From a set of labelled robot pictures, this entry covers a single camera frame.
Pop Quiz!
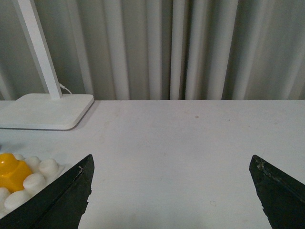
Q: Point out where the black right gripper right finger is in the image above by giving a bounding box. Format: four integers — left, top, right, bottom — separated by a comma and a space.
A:
249, 155, 305, 229

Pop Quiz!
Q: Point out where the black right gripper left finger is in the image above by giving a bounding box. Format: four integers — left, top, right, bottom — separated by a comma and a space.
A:
0, 154, 94, 229

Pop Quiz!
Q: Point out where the yellow two-stud block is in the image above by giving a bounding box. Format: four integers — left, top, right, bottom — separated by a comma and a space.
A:
0, 153, 32, 193

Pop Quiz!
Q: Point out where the white desk lamp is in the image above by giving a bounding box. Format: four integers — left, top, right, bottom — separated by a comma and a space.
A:
0, 0, 94, 130

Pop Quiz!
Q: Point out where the grey pleated curtain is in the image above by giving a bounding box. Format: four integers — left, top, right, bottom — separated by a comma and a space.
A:
0, 0, 305, 101

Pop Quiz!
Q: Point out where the white studded base plate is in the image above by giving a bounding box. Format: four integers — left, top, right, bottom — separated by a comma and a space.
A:
0, 154, 65, 218

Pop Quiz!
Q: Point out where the white lamp cable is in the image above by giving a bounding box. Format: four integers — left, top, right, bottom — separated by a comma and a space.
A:
58, 82, 72, 94

